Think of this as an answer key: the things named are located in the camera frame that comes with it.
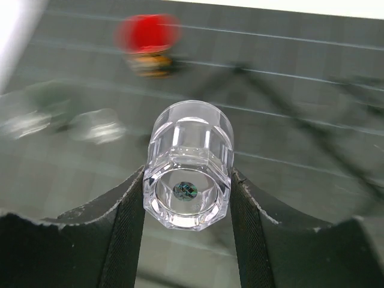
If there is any black grid mat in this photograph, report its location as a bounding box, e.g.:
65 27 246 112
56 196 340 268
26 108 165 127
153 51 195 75
0 0 384 288

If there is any red skull mug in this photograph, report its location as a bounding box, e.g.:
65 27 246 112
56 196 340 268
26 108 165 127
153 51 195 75
115 14 181 77

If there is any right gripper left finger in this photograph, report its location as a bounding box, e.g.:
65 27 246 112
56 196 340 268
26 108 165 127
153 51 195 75
1 169 145 287

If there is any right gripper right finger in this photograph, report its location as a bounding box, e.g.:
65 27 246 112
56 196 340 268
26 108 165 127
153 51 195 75
230 170 383 287

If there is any small clear faceted glass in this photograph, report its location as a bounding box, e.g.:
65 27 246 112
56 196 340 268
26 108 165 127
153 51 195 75
143 100 234 231

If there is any black wire dish rack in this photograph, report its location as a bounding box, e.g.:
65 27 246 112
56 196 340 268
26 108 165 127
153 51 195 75
189 62 383 201

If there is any clear plastic cup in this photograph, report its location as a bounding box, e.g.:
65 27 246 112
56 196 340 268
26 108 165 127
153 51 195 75
69 109 127 145

